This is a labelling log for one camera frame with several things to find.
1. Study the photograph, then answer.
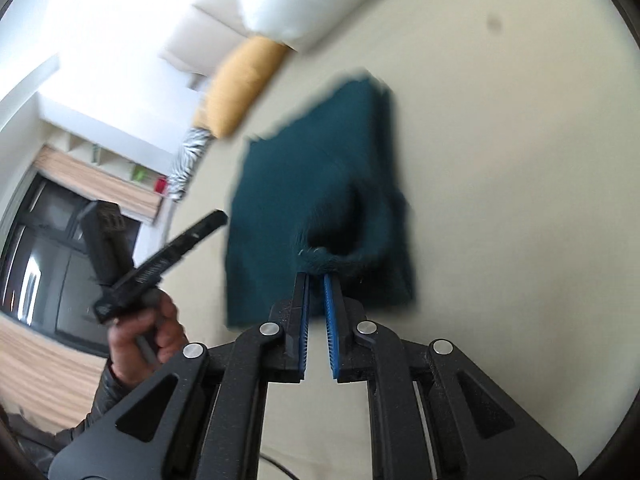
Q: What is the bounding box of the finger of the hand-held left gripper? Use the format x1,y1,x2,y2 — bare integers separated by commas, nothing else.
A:
134,210,228,282

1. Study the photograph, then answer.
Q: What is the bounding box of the beige padded headboard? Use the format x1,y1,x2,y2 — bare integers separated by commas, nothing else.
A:
159,0,281,91

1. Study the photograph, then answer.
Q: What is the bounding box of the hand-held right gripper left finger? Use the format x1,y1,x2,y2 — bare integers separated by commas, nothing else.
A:
47,272,312,480

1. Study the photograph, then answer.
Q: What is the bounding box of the dark green sweater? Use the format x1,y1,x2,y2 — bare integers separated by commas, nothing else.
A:
224,71,417,331

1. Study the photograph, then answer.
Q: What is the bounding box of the white wall shelf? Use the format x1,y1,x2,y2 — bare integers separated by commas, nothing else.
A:
65,132,171,196

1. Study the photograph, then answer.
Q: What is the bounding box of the person's left hand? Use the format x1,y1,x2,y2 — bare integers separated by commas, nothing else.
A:
107,290,187,389

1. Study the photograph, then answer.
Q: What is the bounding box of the yellow pillow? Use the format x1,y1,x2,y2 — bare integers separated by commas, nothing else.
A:
192,35,288,138

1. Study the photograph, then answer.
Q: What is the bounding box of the person's left forearm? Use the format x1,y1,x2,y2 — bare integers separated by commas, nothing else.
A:
15,360,156,466

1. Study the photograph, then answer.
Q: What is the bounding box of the zebra print pillow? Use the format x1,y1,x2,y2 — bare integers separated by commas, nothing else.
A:
167,127,213,203

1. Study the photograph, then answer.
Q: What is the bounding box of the beige striped curtain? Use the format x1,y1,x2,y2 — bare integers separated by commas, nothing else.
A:
32,145,163,221

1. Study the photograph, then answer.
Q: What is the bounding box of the white folded duvet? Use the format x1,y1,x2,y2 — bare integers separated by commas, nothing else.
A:
237,0,396,53

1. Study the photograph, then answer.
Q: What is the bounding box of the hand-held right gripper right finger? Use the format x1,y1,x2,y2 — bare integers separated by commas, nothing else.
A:
322,272,581,480

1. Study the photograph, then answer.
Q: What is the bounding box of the black cable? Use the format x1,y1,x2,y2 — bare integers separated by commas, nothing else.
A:
259,454,301,480

